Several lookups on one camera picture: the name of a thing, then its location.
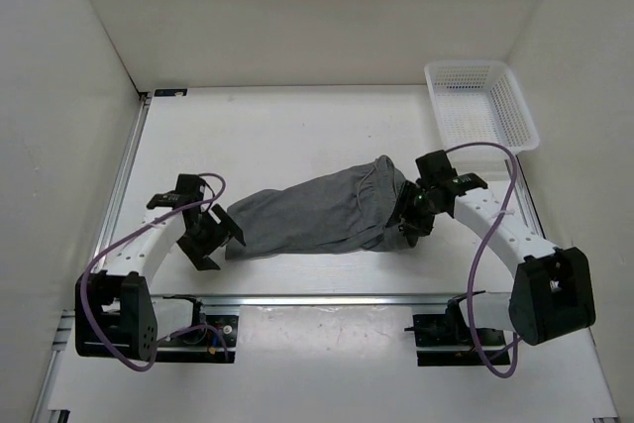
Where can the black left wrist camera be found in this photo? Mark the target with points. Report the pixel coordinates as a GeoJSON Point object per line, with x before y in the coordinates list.
{"type": "Point", "coordinates": [189, 188]}

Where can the grey drawstring shorts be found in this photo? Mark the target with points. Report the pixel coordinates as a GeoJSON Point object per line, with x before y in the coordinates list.
{"type": "Point", "coordinates": [338, 213]}

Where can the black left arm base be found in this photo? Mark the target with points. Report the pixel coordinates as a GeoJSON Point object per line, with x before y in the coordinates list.
{"type": "Point", "coordinates": [192, 332]}

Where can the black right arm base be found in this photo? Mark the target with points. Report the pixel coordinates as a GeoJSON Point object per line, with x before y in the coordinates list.
{"type": "Point", "coordinates": [444, 340]}

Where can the aluminium left side rail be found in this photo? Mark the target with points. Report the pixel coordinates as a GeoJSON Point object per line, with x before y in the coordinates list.
{"type": "Point", "coordinates": [108, 216]}

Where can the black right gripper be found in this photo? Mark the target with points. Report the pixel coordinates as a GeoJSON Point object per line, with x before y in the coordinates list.
{"type": "Point", "coordinates": [417, 226]}

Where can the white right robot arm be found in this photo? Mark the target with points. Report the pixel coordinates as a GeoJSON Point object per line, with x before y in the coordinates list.
{"type": "Point", "coordinates": [551, 295]}

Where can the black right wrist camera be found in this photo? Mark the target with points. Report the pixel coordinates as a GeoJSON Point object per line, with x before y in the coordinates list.
{"type": "Point", "coordinates": [436, 172]}

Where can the aluminium rail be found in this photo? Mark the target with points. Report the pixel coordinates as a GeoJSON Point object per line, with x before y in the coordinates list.
{"type": "Point", "coordinates": [108, 216]}
{"type": "Point", "coordinates": [319, 300]}

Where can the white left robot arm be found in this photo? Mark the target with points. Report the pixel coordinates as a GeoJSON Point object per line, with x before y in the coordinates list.
{"type": "Point", "coordinates": [115, 313]}

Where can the white perforated plastic basket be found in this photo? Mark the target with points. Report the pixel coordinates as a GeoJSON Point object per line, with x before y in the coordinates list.
{"type": "Point", "coordinates": [479, 101]}

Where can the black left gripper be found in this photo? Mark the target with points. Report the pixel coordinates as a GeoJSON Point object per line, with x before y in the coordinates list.
{"type": "Point", "coordinates": [198, 253]}

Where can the aluminium front rail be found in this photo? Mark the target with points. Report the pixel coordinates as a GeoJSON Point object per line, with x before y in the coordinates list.
{"type": "Point", "coordinates": [319, 300]}

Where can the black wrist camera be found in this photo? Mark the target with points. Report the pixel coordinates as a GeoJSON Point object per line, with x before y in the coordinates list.
{"type": "Point", "coordinates": [189, 188]}
{"type": "Point", "coordinates": [436, 172]}

